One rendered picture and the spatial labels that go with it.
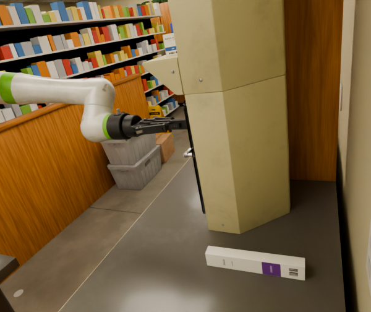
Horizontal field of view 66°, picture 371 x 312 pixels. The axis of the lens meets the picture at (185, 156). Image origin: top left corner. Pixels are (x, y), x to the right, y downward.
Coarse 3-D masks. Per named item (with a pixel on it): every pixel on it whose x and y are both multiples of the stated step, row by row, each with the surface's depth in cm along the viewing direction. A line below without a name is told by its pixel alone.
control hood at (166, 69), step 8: (168, 56) 83; (176, 56) 77; (144, 64) 79; (152, 64) 78; (160, 64) 77; (168, 64) 76; (176, 64) 75; (152, 72) 79; (160, 72) 78; (168, 72) 77; (176, 72) 76; (160, 80) 79; (168, 80) 78; (176, 80) 77; (168, 88) 80; (176, 88) 78
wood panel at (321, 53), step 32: (288, 0) 90; (320, 0) 87; (288, 32) 94; (320, 32) 91; (288, 64) 99; (320, 64) 95; (288, 96) 103; (320, 96) 99; (288, 128) 108; (320, 128) 104; (320, 160) 109
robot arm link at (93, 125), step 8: (88, 112) 99; (96, 112) 99; (104, 112) 100; (112, 112) 104; (88, 120) 98; (96, 120) 97; (104, 120) 96; (80, 128) 101; (88, 128) 98; (96, 128) 97; (104, 128) 96; (88, 136) 99; (96, 136) 99; (104, 136) 98
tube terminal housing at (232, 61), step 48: (192, 0) 67; (240, 0) 68; (192, 48) 72; (240, 48) 72; (192, 96) 78; (240, 96) 76; (240, 144) 81; (288, 144) 91; (240, 192) 87; (288, 192) 94
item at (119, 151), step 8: (144, 136) 327; (152, 136) 343; (104, 144) 313; (112, 144) 308; (120, 144) 304; (128, 144) 299; (136, 144) 313; (144, 144) 328; (152, 144) 346; (112, 152) 315; (120, 152) 310; (128, 152) 306; (136, 152) 314; (144, 152) 330; (112, 160) 322; (120, 160) 317; (128, 160) 312; (136, 160) 316
